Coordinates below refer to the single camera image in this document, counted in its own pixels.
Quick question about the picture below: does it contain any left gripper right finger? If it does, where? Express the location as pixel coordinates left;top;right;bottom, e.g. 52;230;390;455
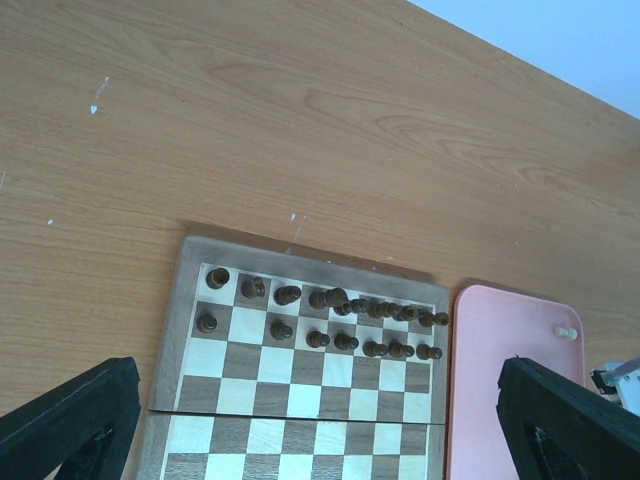
496;357;639;479

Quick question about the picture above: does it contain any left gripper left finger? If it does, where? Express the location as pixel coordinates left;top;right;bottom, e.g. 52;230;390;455
1;357;141;479

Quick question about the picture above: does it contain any white chess piece in tray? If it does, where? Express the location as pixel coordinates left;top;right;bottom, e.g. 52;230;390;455
553;326;578;341

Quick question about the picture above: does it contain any wooden chess board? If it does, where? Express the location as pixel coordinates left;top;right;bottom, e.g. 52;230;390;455
136;235;450;479

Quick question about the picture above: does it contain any dark chess pieces row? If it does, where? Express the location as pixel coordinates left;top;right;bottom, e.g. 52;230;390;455
189;265;449;377

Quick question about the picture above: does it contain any pink plastic tray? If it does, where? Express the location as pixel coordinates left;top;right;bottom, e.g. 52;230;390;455
447;285;585;479

